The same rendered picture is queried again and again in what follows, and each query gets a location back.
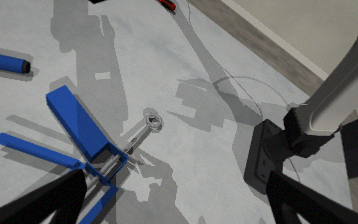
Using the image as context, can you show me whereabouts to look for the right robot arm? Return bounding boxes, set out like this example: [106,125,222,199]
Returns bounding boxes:
[254,37,358,186]

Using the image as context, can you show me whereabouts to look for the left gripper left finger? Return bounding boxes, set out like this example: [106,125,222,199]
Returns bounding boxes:
[0,169,87,224]

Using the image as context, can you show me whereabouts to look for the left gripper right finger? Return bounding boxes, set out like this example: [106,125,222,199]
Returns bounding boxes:
[266,170,358,224]

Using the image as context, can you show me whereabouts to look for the blue cylinder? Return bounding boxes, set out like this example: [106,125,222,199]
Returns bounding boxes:
[0,55,31,74]

